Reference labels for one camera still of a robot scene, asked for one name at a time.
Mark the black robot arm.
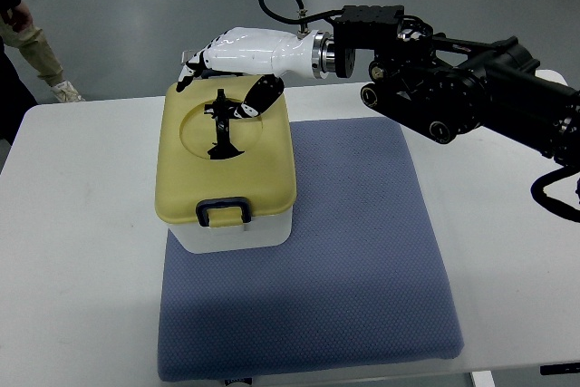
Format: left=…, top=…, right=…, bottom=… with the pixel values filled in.
left=312, top=5, right=579, bottom=221

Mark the person in beige trousers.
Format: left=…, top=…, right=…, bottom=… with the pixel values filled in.
left=1, top=2, right=64, bottom=87

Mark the table control panel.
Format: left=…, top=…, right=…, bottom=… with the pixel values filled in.
left=539, top=362, right=580, bottom=376

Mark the yellow box lid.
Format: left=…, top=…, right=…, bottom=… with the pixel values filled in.
left=155, top=75, right=296, bottom=227

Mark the white storage box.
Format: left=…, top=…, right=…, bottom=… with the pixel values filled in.
left=168, top=207, right=293, bottom=254

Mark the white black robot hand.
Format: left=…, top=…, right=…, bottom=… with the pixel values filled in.
left=176, top=27, right=328, bottom=119

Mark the blue textured mat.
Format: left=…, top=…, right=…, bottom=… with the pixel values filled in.
left=158, top=117, right=463, bottom=382

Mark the person in black clothes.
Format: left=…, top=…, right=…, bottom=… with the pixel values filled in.
left=1, top=0, right=37, bottom=145

